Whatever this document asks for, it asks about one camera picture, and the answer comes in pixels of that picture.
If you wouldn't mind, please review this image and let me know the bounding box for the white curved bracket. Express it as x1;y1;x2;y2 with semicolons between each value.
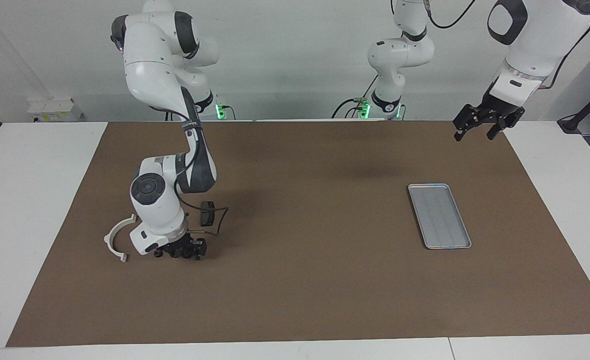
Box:
103;213;138;264

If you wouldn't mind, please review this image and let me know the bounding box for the black cable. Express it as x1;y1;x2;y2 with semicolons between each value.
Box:
331;74;379;120
424;0;477;30
174;170;229;237

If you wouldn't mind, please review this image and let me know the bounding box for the silver metal tray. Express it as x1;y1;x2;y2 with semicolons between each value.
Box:
407;183;473;250

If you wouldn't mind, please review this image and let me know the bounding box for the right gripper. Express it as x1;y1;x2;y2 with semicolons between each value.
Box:
166;233;208;261

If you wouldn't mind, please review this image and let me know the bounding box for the white box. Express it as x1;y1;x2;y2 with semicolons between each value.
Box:
27;97;82;123

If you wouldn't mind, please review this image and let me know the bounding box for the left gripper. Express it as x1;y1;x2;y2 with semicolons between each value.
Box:
453;92;526;142

